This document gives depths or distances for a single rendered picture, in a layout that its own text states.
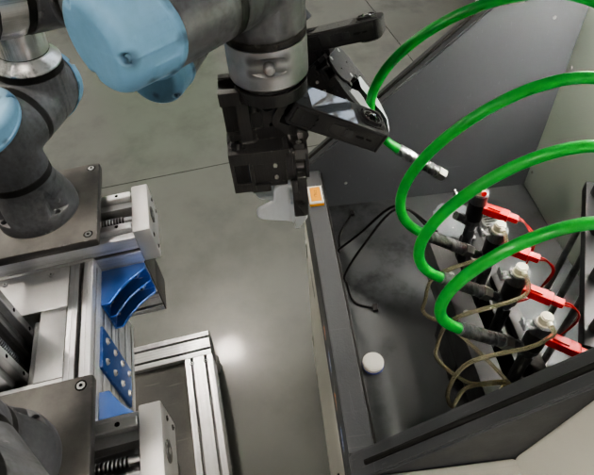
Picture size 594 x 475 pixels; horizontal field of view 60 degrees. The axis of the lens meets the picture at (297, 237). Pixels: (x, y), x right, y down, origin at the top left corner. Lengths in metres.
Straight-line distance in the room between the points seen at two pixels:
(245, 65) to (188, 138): 2.47
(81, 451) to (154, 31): 0.57
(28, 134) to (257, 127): 0.53
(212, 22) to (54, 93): 0.67
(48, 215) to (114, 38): 0.70
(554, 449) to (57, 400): 0.66
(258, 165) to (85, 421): 0.44
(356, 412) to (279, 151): 0.45
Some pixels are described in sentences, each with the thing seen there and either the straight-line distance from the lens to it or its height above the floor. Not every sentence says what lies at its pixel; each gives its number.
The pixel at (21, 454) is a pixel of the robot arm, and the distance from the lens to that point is 0.58.
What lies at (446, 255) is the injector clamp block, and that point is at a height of 0.98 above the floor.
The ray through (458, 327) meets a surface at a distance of 0.67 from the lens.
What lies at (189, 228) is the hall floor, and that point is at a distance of 2.41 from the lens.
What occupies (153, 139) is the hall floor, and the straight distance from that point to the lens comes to 2.99.
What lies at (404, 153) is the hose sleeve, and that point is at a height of 1.19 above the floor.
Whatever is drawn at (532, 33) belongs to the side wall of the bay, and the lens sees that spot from 1.11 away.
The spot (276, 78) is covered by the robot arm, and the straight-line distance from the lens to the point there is 0.47.
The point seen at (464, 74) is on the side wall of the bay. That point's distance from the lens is 1.10.
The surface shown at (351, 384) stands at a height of 0.95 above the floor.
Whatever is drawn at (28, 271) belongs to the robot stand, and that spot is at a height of 0.95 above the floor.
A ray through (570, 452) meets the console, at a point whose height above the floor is 1.08.
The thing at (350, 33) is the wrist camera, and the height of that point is 1.38.
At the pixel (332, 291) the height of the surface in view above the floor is 0.95.
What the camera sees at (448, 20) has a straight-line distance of 0.72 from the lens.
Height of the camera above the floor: 1.71
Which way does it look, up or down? 48 degrees down
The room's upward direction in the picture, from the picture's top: 5 degrees counter-clockwise
